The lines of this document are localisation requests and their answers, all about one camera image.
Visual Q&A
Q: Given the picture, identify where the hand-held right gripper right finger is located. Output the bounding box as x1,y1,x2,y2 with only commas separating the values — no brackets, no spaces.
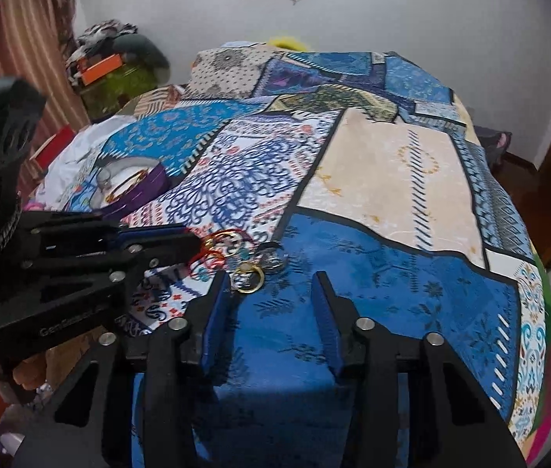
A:
311,270,526,468

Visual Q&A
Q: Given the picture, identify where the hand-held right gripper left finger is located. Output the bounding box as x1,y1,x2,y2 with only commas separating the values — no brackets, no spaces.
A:
27,269,235,468

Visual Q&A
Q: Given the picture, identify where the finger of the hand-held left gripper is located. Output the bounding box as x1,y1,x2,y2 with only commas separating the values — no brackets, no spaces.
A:
22,211,189,255
26,234,207,309

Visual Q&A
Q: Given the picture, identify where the red bangle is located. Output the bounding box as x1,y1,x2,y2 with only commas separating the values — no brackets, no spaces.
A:
206,228,248,250
192,250,228,272

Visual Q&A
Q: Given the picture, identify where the purple jewelry box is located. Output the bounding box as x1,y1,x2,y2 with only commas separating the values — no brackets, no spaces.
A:
93,162,167,218

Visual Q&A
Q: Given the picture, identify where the gold bangle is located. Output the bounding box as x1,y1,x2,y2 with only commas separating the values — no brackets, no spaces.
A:
105,170,148,204
233,262,265,294

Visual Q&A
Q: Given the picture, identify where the silver jewelry piece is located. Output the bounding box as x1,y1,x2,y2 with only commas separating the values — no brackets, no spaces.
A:
255,242,287,272

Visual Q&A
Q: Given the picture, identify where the person's left hand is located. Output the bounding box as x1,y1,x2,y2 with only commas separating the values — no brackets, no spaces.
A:
12,353,48,392

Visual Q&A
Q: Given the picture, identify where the red box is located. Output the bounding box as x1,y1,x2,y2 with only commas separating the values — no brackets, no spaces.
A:
29,126,78,172

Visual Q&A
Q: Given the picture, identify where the white cloth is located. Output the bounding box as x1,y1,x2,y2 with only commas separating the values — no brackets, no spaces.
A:
37,114,138,211

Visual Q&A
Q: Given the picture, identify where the striped brown curtain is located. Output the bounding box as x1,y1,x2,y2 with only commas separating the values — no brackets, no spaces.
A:
0,0,92,197

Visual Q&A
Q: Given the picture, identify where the orange box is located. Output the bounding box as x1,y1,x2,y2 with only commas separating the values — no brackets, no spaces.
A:
81,53,124,85

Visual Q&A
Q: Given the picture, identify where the green bag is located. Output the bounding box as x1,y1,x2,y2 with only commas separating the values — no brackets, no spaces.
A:
83,65,157,114

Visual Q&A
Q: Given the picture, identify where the blue patchwork printed bedspread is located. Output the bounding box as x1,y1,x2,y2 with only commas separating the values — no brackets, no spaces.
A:
32,41,551,468

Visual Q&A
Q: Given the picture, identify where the pile of clothes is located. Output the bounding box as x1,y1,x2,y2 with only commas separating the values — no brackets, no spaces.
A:
65,20,171,122

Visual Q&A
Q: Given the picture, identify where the green pink bedsheet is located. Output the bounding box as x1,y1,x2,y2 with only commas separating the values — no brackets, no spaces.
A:
523,253,551,465

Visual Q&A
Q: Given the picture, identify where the yellow fluffy object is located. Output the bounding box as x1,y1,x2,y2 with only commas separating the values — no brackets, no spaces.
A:
268,36,308,52

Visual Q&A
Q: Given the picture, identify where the dark cloth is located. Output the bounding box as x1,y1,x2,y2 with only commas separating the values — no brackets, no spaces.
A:
473,126,514,169

